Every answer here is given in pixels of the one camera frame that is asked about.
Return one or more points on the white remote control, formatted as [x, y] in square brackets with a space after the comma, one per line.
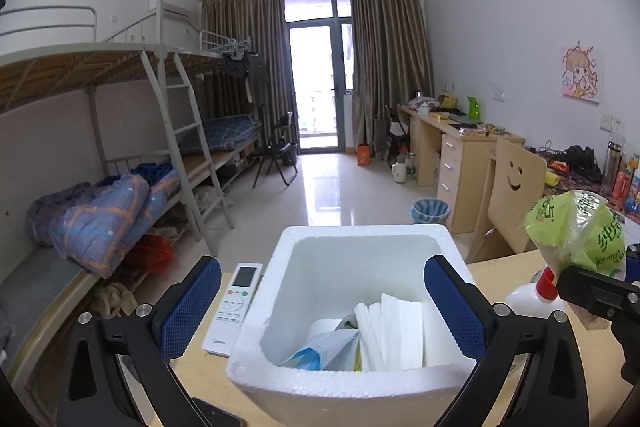
[235, 307]

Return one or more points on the green tissue pack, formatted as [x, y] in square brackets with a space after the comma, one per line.
[575, 232]

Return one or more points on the glass balcony door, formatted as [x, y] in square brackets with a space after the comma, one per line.
[315, 82]

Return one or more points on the wooden smiley chair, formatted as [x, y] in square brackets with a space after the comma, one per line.
[515, 207]

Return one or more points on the grey sock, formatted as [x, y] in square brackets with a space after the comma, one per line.
[350, 323]

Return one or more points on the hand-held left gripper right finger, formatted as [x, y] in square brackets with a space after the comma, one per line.
[452, 307]

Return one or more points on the pink cartoon wall poster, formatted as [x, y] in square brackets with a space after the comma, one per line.
[580, 74]

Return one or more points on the metal bunk bed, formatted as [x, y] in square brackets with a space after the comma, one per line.
[50, 72]
[225, 129]

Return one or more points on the steel thermos bottle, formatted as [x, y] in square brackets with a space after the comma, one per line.
[611, 167]

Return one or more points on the yellow pouch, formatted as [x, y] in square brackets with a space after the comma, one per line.
[550, 178]

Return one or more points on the dark hanging clothes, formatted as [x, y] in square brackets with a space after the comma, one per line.
[240, 67]

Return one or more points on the wooden drawer desk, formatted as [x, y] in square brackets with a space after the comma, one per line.
[465, 167]

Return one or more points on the white kettle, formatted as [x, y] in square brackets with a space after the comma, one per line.
[399, 173]

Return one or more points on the black folding chair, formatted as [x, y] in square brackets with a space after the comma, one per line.
[275, 152]
[395, 127]

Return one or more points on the black smartphone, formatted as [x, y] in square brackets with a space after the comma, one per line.
[220, 414]

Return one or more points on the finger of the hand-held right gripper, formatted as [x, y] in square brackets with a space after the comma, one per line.
[634, 256]
[595, 292]

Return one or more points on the white pot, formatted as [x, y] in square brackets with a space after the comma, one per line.
[422, 104]

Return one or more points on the white paper tissue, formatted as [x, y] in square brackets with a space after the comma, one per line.
[390, 332]

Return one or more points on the row of toiletry bottles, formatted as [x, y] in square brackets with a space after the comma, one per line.
[629, 184]

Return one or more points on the orange bag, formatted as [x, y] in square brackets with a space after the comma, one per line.
[364, 156]

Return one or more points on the brown curtain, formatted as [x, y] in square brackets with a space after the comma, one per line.
[240, 22]
[390, 47]

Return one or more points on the green bag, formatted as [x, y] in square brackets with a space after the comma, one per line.
[475, 108]

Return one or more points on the red cloth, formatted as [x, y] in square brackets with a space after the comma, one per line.
[150, 254]

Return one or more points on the desk with patterned cover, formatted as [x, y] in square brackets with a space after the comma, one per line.
[582, 182]

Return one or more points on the blue plaid blanket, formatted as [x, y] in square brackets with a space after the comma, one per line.
[100, 222]

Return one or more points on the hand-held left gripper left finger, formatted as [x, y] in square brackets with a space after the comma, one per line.
[192, 307]

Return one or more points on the yellow foam net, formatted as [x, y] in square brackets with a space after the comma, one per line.
[358, 359]

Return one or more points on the white lotion bottle pink pump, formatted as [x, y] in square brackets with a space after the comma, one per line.
[530, 297]

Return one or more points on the white wall socket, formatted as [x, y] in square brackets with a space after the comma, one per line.
[612, 123]

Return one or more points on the white foam box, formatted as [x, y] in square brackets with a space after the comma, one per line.
[280, 387]

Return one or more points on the white wall switch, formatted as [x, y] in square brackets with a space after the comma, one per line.
[498, 94]

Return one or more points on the blue face mask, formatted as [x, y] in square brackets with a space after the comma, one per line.
[315, 354]

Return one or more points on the beige cloth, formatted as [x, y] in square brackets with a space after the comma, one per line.
[115, 299]

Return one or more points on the blue waste bin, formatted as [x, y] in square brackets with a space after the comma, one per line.
[430, 211]

